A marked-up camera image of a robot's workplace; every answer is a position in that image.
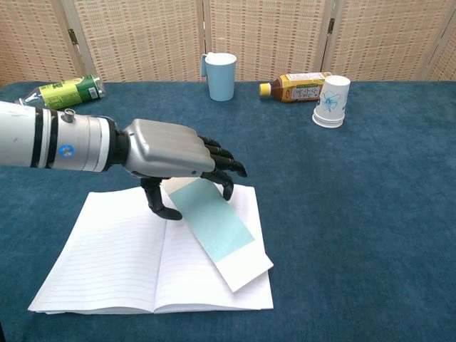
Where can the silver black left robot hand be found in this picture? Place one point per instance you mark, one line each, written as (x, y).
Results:
(164, 149)

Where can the light blue tasselled bookmark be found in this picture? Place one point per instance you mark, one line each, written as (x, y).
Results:
(213, 221)

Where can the open white lined notebook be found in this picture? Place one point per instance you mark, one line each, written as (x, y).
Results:
(107, 256)

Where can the clear green-label plastic bottle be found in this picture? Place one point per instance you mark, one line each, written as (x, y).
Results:
(64, 93)

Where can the woven bamboo folding screen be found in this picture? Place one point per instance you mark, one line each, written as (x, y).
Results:
(142, 35)

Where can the metal screen hinge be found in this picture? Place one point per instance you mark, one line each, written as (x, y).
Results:
(73, 36)
(331, 26)

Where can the yellow-cap tea bottle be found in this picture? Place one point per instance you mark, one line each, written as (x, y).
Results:
(295, 89)

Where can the white blue-flower paper cup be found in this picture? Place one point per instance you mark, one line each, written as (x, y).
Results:
(331, 103)

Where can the teal blue table cloth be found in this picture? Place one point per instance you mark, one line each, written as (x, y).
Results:
(356, 213)

